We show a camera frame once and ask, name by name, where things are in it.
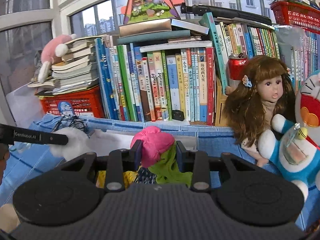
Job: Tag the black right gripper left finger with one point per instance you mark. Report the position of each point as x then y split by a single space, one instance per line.
120 161

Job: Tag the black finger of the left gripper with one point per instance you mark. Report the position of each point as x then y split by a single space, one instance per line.
11 134

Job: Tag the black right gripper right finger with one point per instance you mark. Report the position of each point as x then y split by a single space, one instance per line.
196 162

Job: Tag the gold sequin soft pouch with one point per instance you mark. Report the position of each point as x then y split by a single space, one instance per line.
129 178

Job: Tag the navy floral soft pouch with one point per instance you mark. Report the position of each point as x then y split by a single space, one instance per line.
144 176

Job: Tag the pink and green soft toy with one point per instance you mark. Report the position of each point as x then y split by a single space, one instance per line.
159 156

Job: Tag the white fluffy soft object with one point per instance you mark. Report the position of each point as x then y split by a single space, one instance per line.
77 144

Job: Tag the white cardboard box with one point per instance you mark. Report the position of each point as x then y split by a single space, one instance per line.
102 143

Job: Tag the blue table cloth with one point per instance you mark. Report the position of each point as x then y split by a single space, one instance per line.
28 161

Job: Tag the miniature black bicycle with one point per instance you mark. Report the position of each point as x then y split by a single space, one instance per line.
71 121

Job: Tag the red plastic crate left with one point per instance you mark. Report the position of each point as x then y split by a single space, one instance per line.
83 102

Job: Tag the stack of worn books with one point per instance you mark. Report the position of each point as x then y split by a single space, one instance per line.
78 69

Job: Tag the small Doraemon plush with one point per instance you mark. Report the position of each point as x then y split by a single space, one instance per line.
294 154

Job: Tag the row of upright books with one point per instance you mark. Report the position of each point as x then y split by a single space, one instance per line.
161 76

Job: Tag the pink white plush toy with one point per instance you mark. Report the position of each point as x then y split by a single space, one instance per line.
52 53

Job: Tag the brown haired doll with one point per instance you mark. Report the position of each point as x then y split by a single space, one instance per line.
264 91

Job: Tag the red soda can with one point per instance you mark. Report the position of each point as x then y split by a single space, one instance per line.
235 66

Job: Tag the large Doraemon plush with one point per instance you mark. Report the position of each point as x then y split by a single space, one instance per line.
307 106

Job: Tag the right row of books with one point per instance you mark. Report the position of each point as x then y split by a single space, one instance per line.
297 47

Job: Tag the black long toy gun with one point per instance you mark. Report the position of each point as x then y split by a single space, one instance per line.
200 10

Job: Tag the red plastic basket right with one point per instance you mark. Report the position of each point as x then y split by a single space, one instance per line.
296 14

